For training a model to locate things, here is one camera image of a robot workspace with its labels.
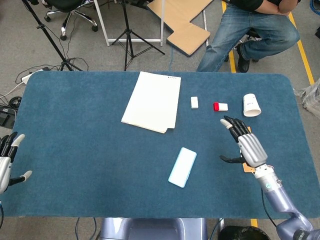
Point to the white power strip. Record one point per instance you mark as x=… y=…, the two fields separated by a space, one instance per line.
x=26 y=78

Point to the white desk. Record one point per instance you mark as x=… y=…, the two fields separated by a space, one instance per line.
x=101 y=22

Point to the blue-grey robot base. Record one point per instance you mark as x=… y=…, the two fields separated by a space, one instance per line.
x=150 y=230

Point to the small white block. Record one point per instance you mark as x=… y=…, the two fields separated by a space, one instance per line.
x=194 y=102

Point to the black office chair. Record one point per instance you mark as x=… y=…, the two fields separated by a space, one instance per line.
x=70 y=5

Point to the black tripod stand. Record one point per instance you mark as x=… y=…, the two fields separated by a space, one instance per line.
x=128 y=32
x=47 y=35

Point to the seated person in jeans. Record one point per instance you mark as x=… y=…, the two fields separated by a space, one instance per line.
x=225 y=37

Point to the black stool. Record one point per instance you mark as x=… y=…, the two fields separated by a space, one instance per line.
x=253 y=33

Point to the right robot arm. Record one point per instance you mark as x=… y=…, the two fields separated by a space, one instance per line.
x=277 y=200

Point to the red and white block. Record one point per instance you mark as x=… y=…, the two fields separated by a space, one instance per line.
x=223 y=107

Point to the white paper stack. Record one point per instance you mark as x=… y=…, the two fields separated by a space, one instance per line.
x=152 y=102

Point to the clear plastic bag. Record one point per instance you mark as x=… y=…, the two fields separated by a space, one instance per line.
x=312 y=100

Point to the black foot pedal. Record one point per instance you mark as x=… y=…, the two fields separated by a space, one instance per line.
x=6 y=117

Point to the blue fabric table cover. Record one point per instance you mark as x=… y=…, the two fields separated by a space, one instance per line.
x=75 y=150

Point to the white paper cup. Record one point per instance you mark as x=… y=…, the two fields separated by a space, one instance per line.
x=250 y=103

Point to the brown cardboard sheet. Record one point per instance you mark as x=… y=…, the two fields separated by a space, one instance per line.
x=187 y=35

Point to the black bag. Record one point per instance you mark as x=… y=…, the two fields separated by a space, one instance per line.
x=245 y=233

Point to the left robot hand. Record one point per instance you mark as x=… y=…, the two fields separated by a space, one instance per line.
x=3 y=165

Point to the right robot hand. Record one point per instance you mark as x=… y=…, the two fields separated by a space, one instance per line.
x=251 y=150

